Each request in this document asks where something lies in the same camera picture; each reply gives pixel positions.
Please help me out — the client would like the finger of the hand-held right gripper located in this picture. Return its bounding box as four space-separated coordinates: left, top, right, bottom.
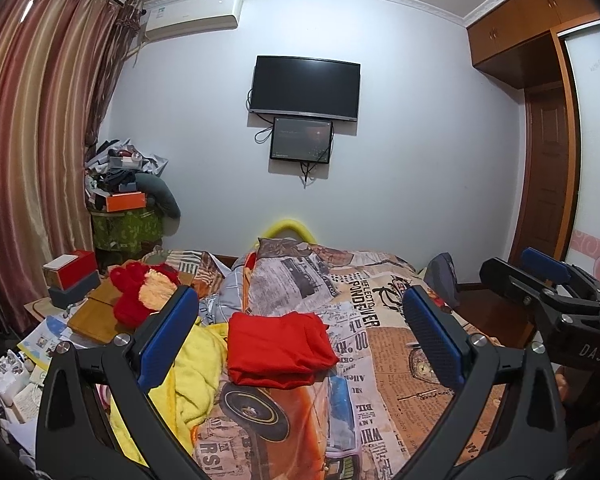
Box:
520 247 570 283
480 257 561 311

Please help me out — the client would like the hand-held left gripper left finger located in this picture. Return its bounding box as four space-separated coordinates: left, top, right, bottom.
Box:
34 285 212 480

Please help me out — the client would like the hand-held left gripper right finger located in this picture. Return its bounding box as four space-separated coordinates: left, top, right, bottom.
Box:
401 285 570 480

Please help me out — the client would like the red garment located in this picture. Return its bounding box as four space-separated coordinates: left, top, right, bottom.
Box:
226 311 339 390

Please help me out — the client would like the yellow cloth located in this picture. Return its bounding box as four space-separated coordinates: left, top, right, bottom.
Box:
92 322 231 471

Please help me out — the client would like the red plush toy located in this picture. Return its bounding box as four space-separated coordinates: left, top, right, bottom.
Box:
109 260 181 326

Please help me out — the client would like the newspaper print quilt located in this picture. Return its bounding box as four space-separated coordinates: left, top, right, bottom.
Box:
190 240 546 480

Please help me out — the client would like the grey striped bedsheet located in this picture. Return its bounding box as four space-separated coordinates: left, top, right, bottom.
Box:
197 252 253 328

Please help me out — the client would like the wooden board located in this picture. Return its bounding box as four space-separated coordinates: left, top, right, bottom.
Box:
67 280 146 346

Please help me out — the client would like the printed pillow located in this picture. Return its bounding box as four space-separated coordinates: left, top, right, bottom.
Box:
152 247 231 286

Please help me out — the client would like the brown wooden door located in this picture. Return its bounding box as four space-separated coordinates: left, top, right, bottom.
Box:
522 85 573 261

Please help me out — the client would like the grey box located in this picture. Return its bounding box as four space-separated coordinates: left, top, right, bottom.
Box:
47 270 102 307

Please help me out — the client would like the red and white box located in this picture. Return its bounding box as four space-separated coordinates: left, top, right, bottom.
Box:
42 250 98 291

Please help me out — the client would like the white sliding wardrobe door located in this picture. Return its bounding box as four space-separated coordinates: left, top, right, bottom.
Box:
562 25 600 281

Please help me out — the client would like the green storage bag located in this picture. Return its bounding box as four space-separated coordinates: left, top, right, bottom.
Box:
91 207 165 251

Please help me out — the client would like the yellow and blue booklet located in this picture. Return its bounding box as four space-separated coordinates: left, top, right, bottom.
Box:
17 315 88 371

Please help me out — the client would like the wooden nightstand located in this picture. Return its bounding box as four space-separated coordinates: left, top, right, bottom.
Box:
22 297 76 322

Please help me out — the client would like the orange box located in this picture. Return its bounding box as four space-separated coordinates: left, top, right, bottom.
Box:
105 191 147 212

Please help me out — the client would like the pile of papers and boxes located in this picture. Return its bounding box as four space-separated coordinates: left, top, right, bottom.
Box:
0 350 51 461

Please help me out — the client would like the pile of clutter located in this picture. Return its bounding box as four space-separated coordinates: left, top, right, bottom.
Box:
84 137 170 196

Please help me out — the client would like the small black monitor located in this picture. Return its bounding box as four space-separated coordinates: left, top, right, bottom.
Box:
270 116 334 165

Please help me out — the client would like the wooden overhead cabinet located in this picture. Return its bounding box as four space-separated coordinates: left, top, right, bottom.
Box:
465 0 600 91

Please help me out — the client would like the striped brown curtain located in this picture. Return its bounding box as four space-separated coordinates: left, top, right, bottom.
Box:
0 0 146 331

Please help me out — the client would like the white air conditioner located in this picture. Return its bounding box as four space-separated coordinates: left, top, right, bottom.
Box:
142 0 244 41

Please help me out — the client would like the black wall television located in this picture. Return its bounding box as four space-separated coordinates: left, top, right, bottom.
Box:
248 55 361 123

